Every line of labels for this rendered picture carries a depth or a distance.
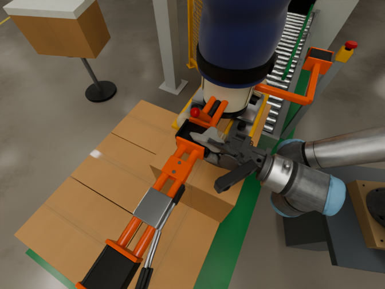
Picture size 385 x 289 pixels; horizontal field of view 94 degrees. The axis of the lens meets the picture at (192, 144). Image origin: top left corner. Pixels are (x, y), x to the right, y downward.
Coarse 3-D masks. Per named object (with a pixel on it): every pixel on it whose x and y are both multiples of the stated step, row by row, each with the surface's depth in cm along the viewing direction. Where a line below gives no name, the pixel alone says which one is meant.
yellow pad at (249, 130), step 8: (256, 96) 75; (264, 96) 75; (256, 104) 73; (264, 104) 73; (232, 120) 69; (240, 120) 68; (256, 120) 69; (232, 128) 66; (240, 128) 65; (248, 128) 66
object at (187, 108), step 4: (196, 92) 77; (192, 96) 76; (188, 104) 74; (192, 104) 69; (196, 104) 69; (200, 104) 73; (184, 108) 72; (188, 108) 72; (200, 108) 72; (180, 112) 71; (172, 124) 68; (176, 124) 68; (176, 128) 68
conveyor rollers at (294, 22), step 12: (288, 12) 245; (288, 24) 227; (300, 24) 227; (288, 36) 212; (276, 48) 202; (288, 48) 198; (300, 48) 200; (288, 60) 189; (276, 72) 177; (288, 72) 180; (276, 84) 168; (276, 108) 155
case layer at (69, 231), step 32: (128, 128) 140; (160, 128) 140; (96, 160) 126; (128, 160) 126; (64, 192) 113; (96, 192) 124; (128, 192) 113; (32, 224) 104; (64, 224) 104; (96, 224) 104; (192, 224) 104; (64, 256) 95; (96, 256) 95; (160, 256) 95; (192, 256) 95; (128, 288) 88; (160, 288) 88; (192, 288) 88
